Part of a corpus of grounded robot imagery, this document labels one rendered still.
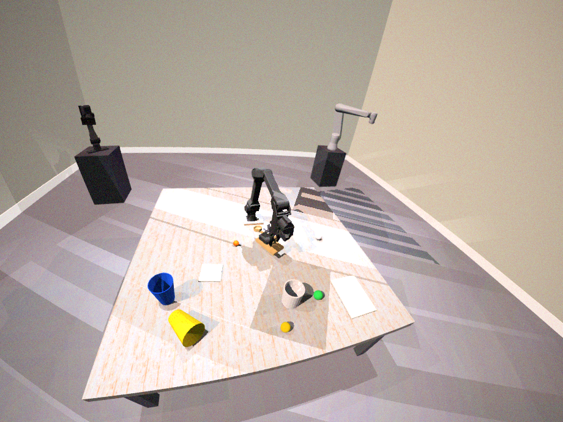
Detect white mug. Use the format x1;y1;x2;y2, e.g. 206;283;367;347
281;279;305;309

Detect yellow plastic cup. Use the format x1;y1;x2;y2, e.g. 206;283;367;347
168;309;205;347

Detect blue cup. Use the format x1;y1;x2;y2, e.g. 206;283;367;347
147;273;175;305

